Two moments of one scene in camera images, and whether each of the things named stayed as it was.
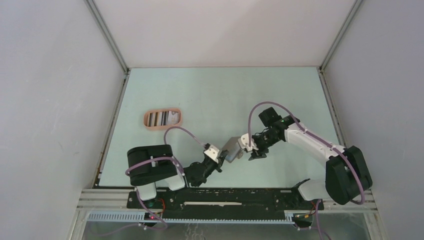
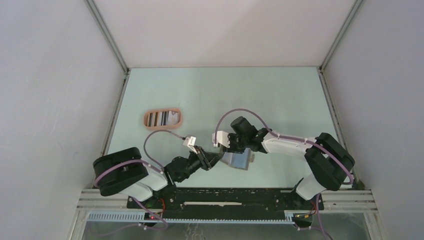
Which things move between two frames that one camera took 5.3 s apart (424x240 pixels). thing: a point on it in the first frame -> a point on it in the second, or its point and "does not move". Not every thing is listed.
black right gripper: [253, 155] -> [232, 149]
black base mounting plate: [193, 203] does not move
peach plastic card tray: [156, 127] does not move
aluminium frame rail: [105, 200] does not move
